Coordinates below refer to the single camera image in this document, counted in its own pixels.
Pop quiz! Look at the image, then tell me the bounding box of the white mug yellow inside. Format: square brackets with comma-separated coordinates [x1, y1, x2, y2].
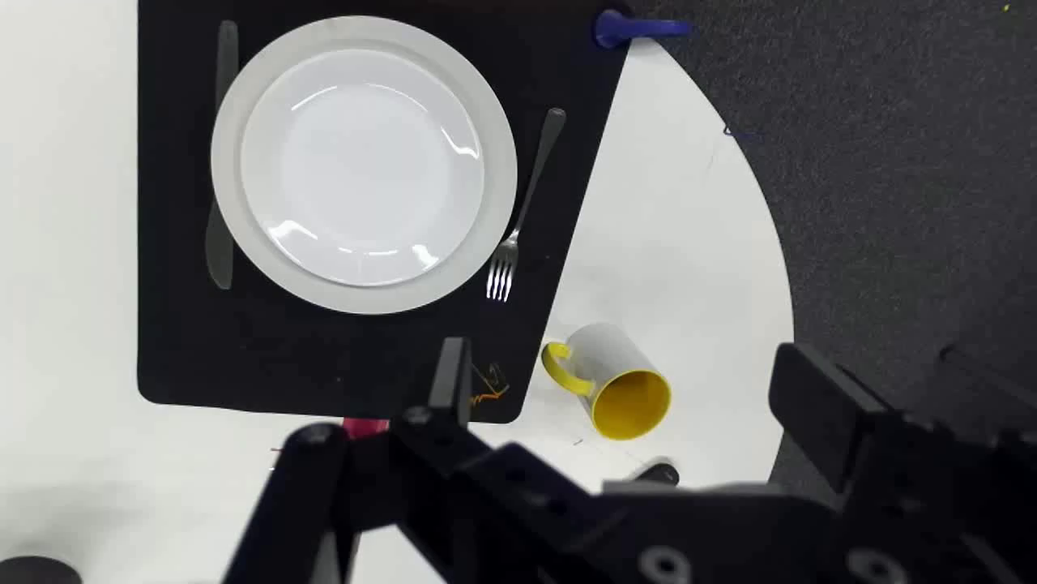
[538, 319, 676, 445]

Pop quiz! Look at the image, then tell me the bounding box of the black placemat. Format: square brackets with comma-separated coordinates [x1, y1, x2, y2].
[134, 0, 634, 423]

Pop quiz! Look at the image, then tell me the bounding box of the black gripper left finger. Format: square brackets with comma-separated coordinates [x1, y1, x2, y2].
[429, 334, 475, 431]

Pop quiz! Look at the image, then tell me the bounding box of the black computer mouse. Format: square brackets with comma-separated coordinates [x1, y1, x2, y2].
[633, 461, 685, 491]

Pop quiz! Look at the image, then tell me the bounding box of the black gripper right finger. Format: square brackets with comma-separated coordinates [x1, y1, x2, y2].
[769, 341, 899, 511]

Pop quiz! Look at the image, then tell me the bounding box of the silver fork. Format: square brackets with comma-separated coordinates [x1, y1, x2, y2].
[479, 105, 571, 306]

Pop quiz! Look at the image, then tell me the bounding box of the small white plate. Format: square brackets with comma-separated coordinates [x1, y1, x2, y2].
[238, 44, 492, 292]

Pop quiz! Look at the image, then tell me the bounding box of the blue clamp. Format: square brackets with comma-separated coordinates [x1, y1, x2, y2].
[589, 8, 698, 53]

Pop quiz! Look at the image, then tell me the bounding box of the large white plate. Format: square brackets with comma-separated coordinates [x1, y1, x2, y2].
[206, 13, 522, 319]

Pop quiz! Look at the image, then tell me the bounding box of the grey table knife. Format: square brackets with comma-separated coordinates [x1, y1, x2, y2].
[202, 15, 242, 296]

